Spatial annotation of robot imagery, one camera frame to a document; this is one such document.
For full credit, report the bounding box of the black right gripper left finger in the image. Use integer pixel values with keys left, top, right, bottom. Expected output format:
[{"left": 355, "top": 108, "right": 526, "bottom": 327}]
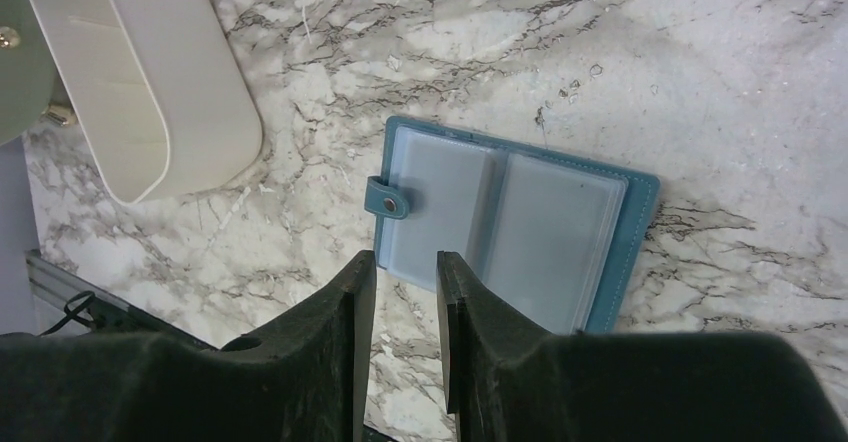
[{"left": 1, "top": 250, "right": 376, "bottom": 441}]

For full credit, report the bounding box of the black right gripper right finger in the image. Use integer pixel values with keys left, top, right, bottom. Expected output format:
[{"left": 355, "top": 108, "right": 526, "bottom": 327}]
[{"left": 437, "top": 251, "right": 847, "bottom": 441}]

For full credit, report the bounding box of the blue leather card holder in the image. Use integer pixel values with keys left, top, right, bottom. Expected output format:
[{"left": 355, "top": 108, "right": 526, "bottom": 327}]
[{"left": 364, "top": 116, "right": 661, "bottom": 334}]

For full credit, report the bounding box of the white oblong plastic tray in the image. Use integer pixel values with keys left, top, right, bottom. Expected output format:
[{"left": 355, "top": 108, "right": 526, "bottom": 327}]
[{"left": 30, "top": 0, "right": 263, "bottom": 205}]

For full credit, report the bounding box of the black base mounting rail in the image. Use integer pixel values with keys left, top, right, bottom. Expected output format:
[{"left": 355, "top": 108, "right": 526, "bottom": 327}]
[{"left": 38, "top": 290, "right": 217, "bottom": 351}]

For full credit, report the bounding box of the aluminium frame rail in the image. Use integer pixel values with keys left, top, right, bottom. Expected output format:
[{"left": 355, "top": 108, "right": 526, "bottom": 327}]
[{"left": 25, "top": 250, "right": 126, "bottom": 336}]

